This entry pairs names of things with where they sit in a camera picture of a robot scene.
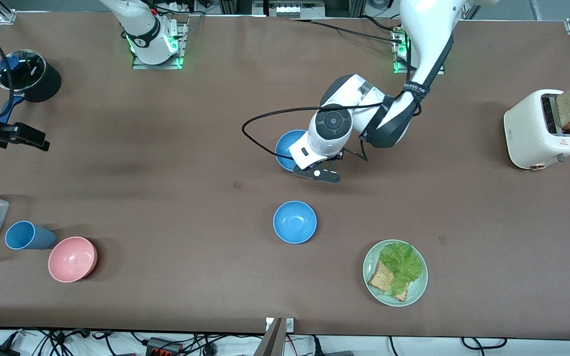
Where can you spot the green lettuce leaf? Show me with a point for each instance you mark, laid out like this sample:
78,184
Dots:
403,262

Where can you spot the black orange power strip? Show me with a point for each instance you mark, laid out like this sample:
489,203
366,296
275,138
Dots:
164,347

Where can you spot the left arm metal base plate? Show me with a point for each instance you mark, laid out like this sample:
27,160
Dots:
400,69

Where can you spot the dark camera mount pole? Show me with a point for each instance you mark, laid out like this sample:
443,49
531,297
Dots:
270,343

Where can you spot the grey power strip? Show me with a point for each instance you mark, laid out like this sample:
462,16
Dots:
290,9

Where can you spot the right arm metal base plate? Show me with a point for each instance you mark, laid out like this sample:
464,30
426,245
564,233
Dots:
181,49

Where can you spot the blue cup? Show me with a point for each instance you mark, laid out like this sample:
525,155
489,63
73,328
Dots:
20,235

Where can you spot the green plate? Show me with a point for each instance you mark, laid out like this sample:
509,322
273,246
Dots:
418,287

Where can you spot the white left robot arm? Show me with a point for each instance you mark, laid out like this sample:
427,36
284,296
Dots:
428,34

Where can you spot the pink bowl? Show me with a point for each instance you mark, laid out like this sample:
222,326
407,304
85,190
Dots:
72,259

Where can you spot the brown bread slice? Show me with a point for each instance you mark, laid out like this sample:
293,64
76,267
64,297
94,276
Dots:
380,279

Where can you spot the cream white toaster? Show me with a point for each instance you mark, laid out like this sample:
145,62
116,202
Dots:
527,133

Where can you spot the glass pot lid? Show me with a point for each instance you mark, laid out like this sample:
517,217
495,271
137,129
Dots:
30,69

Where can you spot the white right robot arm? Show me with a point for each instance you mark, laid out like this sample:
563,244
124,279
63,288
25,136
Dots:
141,29

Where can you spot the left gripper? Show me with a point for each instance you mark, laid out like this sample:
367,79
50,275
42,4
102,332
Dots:
339,156

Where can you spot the blue bowl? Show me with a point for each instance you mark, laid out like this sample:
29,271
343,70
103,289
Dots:
287,148
295,222

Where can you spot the metal table edge bracket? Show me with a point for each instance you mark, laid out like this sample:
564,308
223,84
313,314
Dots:
290,325

